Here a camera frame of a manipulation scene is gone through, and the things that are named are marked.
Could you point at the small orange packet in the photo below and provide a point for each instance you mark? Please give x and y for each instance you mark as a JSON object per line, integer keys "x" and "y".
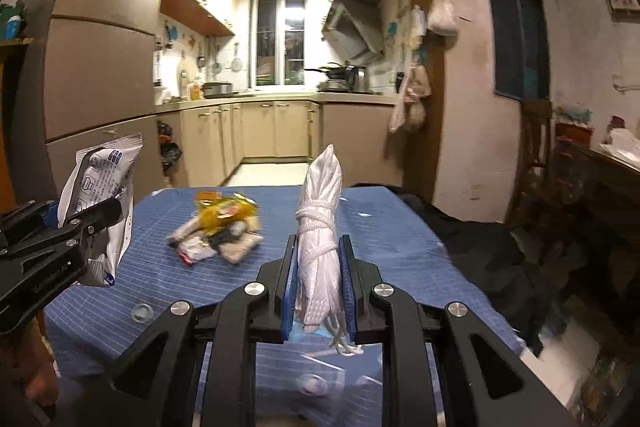
{"x": 210, "y": 195}

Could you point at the steel kettle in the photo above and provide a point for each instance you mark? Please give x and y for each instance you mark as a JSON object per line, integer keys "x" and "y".
{"x": 356, "y": 78}

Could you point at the hanging bundle of plastic bags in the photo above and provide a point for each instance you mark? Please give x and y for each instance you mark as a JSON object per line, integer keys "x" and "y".
{"x": 412, "y": 97}

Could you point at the beige base kitchen cabinets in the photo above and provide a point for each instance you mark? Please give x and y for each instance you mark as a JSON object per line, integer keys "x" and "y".
{"x": 260, "y": 129}

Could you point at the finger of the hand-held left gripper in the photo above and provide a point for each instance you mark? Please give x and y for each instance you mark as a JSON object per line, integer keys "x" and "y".
{"x": 75, "y": 227}
{"x": 50, "y": 213}

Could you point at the metal pot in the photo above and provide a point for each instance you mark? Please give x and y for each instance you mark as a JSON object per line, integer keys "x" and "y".
{"x": 217, "y": 90}

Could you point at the kitchen window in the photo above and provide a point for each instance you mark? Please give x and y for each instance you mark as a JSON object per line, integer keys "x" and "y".
{"x": 277, "y": 42}

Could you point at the range hood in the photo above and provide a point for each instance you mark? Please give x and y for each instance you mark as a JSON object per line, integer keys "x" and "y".
{"x": 352, "y": 29}

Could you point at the black hanging bags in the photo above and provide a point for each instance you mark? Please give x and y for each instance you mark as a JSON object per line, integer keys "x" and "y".
{"x": 169, "y": 149}

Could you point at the dark wooden table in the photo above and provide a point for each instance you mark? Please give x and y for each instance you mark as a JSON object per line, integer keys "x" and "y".
{"x": 600, "y": 192}

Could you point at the beige refrigerator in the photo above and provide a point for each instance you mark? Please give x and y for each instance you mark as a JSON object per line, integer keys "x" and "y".
{"x": 100, "y": 77}

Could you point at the blue checkered tablecloth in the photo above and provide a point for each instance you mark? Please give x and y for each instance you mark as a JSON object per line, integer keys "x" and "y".
{"x": 400, "y": 227}

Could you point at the yellow snack wrapper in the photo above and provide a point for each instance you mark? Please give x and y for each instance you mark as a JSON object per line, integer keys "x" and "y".
{"x": 225, "y": 209}

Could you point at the beige packet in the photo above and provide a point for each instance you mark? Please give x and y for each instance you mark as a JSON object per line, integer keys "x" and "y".
{"x": 241, "y": 248}

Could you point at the black jacket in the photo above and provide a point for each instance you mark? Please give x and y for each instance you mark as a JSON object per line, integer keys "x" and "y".
{"x": 475, "y": 247}

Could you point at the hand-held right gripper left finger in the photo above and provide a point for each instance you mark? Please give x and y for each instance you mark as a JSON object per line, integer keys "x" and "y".
{"x": 291, "y": 287}

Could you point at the black frying pan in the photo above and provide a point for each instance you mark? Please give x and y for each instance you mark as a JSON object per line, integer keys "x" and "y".
{"x": 330, "y": 72}

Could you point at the yellow bottle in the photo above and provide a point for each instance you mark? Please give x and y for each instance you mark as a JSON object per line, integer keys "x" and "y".
{"x": 196, "y": 91}

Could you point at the white packet with red mark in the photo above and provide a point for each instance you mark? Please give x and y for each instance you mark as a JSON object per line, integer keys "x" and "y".
{"x": 192, "y": 247}

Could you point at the white plastic bag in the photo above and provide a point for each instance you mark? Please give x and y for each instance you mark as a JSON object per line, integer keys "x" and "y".
{"x": 442, "y": 19}

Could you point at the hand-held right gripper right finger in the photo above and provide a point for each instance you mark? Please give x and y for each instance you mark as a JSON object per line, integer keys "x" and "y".
{"x": 347, "y": 287}

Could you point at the dark window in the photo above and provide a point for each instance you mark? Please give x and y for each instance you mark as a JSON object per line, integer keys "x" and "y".
{"x": 515, "y": 22}

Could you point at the white printed plastic packet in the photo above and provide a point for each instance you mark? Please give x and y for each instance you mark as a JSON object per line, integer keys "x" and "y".
{"x": 100, "y": 172}

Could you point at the wooden chair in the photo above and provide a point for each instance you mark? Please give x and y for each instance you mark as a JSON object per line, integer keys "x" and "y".
{"x": 535, "y": 157}

